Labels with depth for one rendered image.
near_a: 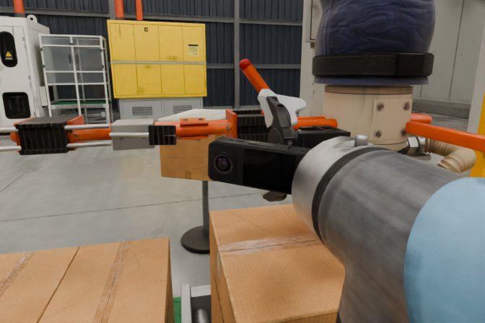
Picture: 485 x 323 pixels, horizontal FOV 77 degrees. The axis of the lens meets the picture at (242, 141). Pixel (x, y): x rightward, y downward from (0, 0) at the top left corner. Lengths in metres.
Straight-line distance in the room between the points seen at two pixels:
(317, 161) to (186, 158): 1.83
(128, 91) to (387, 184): 7.71
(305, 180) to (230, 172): 0.10
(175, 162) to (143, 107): 5.85
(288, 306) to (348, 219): 0.39
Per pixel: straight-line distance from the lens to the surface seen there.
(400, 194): 0.18
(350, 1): 0.62
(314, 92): 1.69
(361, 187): 0.20
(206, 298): 1.16
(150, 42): 7.83
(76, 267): 1.51
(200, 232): 2.66
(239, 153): 0.31
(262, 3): 11.93
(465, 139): 0.57
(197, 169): 2.05
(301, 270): 0.65
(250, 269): 0.64
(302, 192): 0.25
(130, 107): 7.92
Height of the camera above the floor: 1.32
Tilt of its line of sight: 13 degrees down
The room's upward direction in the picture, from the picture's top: straight up
